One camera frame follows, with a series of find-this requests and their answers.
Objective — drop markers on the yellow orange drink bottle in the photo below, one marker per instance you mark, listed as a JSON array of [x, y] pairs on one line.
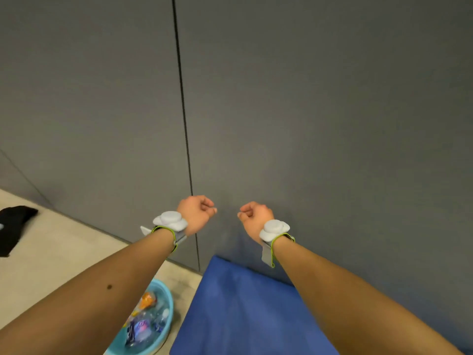
[[148, 300]]

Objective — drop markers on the blue padded bench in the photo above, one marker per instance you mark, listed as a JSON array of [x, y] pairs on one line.
[[240, 310]]

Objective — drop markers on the white left wrist tracker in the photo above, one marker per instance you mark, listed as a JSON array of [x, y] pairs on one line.
[[170, 219]]

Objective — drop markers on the portrait label clear bottle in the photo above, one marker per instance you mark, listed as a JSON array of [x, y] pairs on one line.
[[160, 321]]

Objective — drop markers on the white right wrist tracker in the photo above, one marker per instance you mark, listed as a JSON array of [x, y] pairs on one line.
[[273, 227]]

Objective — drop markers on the pink blue label bottle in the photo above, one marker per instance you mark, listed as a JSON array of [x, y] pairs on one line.
[[142, 329]]

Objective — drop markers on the white wrist tracker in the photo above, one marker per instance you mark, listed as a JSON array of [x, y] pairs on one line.
[[170, 219], [273, 227]]

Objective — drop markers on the person's right forearm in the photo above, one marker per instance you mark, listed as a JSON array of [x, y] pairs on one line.
[[351, 303]]

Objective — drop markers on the person's left hand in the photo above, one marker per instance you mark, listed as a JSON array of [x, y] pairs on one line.
[[196, 214]]

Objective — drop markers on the person's right hand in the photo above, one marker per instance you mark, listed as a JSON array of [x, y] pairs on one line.
[[256, 219]]

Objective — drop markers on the black cloth bag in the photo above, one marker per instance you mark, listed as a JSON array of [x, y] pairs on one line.
[[14, 225]]

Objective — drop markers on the blue plastic bucket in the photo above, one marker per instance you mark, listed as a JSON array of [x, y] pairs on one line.
[[168, 303]]

